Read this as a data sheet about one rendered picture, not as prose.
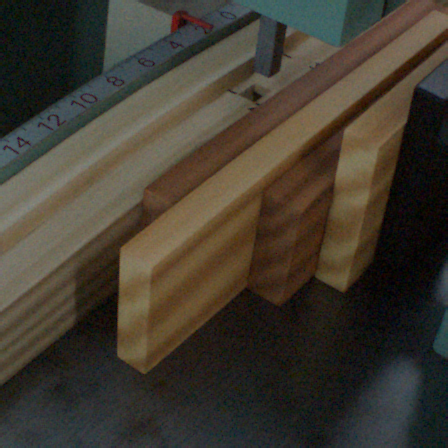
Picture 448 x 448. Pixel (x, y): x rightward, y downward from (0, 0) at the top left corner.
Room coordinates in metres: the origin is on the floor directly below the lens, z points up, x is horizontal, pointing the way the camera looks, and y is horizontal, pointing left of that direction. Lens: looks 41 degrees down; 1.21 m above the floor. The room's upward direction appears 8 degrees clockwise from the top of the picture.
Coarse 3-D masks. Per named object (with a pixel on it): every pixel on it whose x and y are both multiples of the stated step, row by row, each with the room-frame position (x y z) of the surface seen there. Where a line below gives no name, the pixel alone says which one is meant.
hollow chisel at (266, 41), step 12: (264, 24) 0.40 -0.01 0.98; (276, 24) 0.39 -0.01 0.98; (264, 36) 0.40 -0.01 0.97; (276, 36) 0.39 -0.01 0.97; (264, 48) 0.40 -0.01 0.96; (276, 48) 0.40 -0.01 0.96; (264, 60) 0.40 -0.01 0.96; (276, 60) 0.40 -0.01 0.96; (264, 72) 0.40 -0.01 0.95; (276, 72) 0.40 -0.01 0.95
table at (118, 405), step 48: (432, 240) 0.36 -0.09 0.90; (384, 288) 0.32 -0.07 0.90; (432, 288) 0.33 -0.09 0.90; (96, 336) 0.28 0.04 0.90; (192, 336) 0.28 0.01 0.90; (240, 336) 0.29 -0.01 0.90; (288, 336) 0.29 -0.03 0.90; (336, 336) 0.29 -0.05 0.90; (384, 336) 0.30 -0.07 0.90; (432, 336) 0.30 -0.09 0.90; (48, 384) 0.25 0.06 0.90; (96, 384) 0.25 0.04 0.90; (144, 384) 0.26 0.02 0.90; (192, 384) 0.26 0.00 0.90; (240, 384) 0.26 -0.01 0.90; (288, 384) 0.27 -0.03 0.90; (336, 384) 0.27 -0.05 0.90; (384, 384) 0.27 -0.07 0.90; (432, 384) 0.27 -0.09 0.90; (0, 432) 0.22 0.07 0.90; (48, 432) 0.22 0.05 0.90; (96, 432) 0.23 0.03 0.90; (144, 432) 0.23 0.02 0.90; (192, 432) 0.23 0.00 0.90; (240, 432) 0.24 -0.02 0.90; (288, 432) 0.24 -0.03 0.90; (336, 432) 0.24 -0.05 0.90; (384, 432) 0.25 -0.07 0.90; (432, 432) 0.25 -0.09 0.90
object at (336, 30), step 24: (240, 0) 0.37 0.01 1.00; (264, 0) 0.36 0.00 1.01; (288, 0) 0.36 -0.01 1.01; (312, 0) 0.35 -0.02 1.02; (336, 0) 0.35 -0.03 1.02; (360, 0) 0.35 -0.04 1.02; (384, 0) 0.37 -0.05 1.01; (408, 0) 0.40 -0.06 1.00; (288, 24) 0.36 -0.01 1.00; (312, 24) 0.35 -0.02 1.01; (336, 24) 0.35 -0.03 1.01; (360, 24) 0.36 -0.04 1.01
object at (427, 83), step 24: (432, 72) 0.35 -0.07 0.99; (432, 96) 0.33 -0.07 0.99; (408, 120) 0.34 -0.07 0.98; (432, 120) 0.33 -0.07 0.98; (408, 144) 0.34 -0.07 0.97; (432, 144) 0.33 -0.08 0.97; (408, 168) 0.33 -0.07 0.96; (432, 168) 0.33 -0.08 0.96; (408, 192) 0.33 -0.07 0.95; (432, 192) 0.34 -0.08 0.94; (408, 216) 0.33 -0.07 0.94; (432, 216) 0.35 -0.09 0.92; (384, 240) 0.34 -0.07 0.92; (408, 240) 0.33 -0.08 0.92
